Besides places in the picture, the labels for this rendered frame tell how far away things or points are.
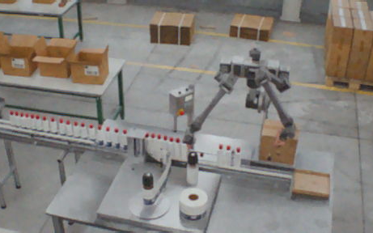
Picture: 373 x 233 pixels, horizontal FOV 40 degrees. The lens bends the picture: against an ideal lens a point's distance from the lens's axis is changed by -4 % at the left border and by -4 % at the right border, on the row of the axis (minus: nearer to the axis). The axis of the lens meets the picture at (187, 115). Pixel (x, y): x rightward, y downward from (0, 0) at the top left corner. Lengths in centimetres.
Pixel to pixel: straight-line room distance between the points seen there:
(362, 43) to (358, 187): 225
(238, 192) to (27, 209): 222
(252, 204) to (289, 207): 29
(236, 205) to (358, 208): 180
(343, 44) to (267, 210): 365
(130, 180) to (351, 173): 267
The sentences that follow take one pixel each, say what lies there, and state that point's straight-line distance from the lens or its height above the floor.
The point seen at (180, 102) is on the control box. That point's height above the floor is 142.
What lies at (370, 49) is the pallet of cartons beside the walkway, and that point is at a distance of 726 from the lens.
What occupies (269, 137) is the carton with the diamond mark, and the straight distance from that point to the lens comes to 428.
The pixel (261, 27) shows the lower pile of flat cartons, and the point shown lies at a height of 20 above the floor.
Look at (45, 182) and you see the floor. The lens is 562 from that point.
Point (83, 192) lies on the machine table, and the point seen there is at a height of 83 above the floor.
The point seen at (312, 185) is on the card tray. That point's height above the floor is 83.
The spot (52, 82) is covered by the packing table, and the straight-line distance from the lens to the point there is 575.
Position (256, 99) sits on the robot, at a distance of 459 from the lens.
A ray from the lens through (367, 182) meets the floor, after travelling 581.
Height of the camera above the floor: 357
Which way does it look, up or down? 33 degrees down
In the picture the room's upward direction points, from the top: 1 degrees clockwise
